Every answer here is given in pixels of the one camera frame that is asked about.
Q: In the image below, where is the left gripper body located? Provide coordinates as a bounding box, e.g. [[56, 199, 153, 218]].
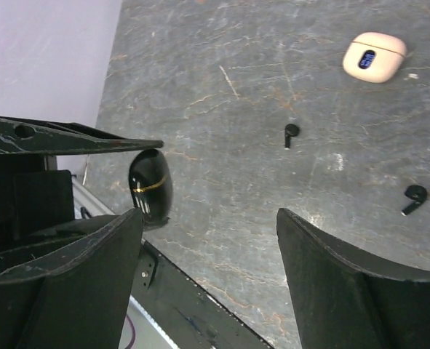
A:
[[0, 154, 75, 240]]

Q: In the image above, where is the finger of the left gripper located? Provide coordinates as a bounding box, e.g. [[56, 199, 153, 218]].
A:
[[0, 116, 163, 156]]

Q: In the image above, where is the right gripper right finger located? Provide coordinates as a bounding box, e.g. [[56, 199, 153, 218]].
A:
[[276, 208, 430, 348]]

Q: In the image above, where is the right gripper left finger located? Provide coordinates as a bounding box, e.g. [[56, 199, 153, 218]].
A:
[[0, 209, 143, 348]]

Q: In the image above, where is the black earbud charging case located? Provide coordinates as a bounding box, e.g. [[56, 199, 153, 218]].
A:
[[128, 149, 173, 230]]

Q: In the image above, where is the beige earbud charging case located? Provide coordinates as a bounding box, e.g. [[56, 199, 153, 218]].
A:
[[342, 32, 407, 84]]

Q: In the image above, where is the black earbud right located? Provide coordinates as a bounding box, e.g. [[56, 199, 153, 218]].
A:
[[401, 185, 429, 216]]

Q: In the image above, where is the black earbud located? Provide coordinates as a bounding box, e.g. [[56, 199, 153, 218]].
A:
[[401, 185, 429, 216], [284, 124, 300, 149]]

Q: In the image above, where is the black earbud left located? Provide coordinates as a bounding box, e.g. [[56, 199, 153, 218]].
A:
[[284, 124, 300, 149]]

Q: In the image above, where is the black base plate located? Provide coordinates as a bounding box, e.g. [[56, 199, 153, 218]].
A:
[[130, 242, 271, 349]]

